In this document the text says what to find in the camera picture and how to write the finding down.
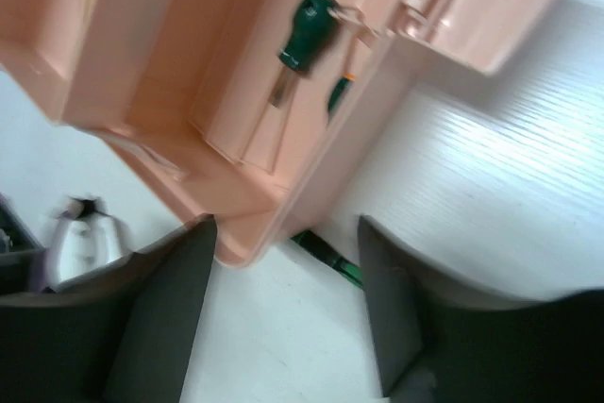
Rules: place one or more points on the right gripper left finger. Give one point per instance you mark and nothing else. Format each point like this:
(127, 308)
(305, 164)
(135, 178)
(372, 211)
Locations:
(124, 335)

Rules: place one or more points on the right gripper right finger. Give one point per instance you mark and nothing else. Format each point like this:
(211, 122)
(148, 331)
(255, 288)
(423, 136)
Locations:
(441, 337)

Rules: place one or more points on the pink plastic toolbox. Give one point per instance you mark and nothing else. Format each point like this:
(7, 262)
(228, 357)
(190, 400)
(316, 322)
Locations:
(256, 112)

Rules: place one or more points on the thin black green screwdriver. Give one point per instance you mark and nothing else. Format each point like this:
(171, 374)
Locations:
(326, 254)

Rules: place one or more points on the green stubby screwdriver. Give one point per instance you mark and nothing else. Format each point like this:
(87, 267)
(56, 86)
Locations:
(313, 28)
(337, 94)

